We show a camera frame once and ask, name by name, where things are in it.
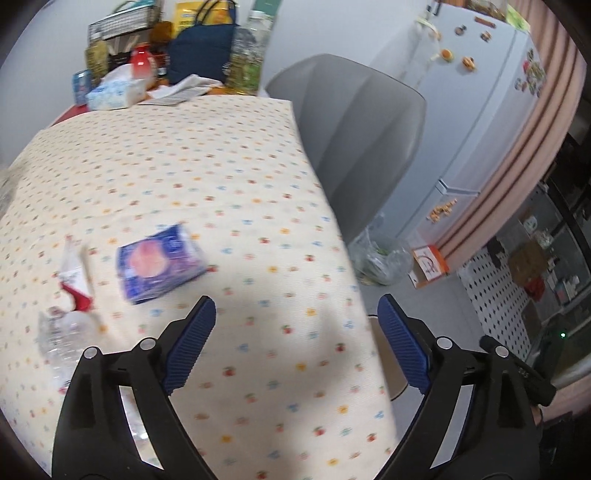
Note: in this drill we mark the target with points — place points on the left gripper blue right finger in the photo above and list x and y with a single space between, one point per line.
404 337

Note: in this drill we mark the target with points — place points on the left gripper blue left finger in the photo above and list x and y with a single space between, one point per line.
188 344

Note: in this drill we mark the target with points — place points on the blue pink tissue pack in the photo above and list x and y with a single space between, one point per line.
155 265

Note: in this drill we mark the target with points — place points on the crushed clear plastic bottle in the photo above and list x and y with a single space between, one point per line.
63 336

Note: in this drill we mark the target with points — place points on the red torn snack wrapper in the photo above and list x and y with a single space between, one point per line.
73 276

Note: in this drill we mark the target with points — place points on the clear plastic trash bag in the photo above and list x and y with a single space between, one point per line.
377 258

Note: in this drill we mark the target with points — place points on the round beige stool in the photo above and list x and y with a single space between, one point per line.
395 378

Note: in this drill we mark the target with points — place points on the orange white cardboard box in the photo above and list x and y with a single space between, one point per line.
428 266

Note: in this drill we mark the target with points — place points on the white pegboard panel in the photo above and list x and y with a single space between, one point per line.
497 301

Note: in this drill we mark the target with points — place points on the floral cream tablecloth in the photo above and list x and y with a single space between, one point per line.
121 220

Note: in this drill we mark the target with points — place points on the grey upholstered chair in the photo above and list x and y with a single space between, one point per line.
360 129

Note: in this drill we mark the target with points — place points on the white papers on table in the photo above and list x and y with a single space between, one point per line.
190 87

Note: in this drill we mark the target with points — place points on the blue white tissue box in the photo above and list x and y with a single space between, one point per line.
117 90

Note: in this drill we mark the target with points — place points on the white refrigerator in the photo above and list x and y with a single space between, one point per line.
481 79

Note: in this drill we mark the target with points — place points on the tall bottle with green label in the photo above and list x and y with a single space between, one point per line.
247 54

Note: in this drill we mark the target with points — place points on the red white ceramic jar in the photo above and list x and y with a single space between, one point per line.
143 65

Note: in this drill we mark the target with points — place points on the blue drink can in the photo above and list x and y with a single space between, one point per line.
81 86

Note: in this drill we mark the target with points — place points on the navy blue lunch bag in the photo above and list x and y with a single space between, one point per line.
202 50

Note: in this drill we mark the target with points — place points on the yellow jar with lid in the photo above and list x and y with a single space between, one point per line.
96 56

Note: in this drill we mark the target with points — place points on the yellow snack bag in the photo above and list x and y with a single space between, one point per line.
187 13

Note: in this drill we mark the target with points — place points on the green tall box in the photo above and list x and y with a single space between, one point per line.
268 7

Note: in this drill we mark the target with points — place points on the black wire basket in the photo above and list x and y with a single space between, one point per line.
129 17

